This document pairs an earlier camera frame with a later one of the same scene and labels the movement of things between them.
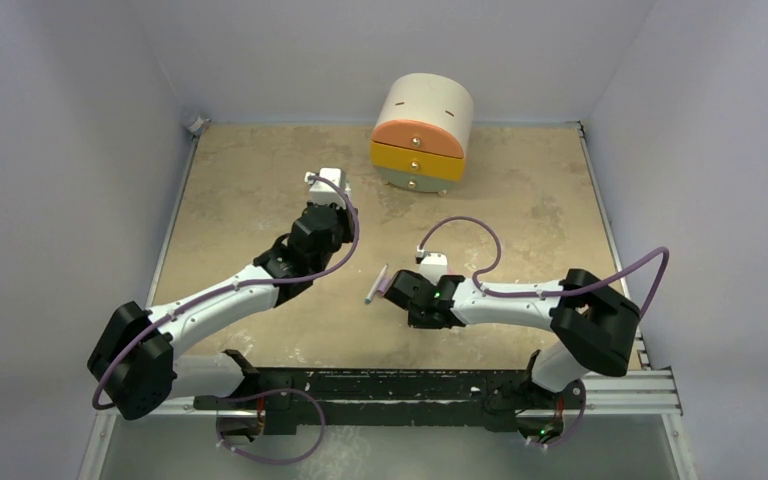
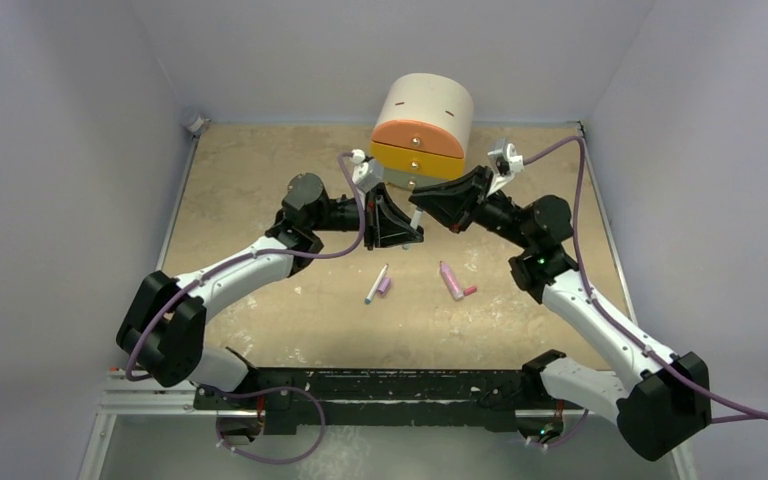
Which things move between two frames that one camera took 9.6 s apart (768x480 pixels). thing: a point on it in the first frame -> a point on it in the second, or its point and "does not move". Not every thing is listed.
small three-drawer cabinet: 422,133 does not move
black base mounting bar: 490,400 does not move
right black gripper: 399,287 -> 476,201
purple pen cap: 383,283 does not move
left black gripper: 346,218 -> 381,224
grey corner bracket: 197,126 does not move
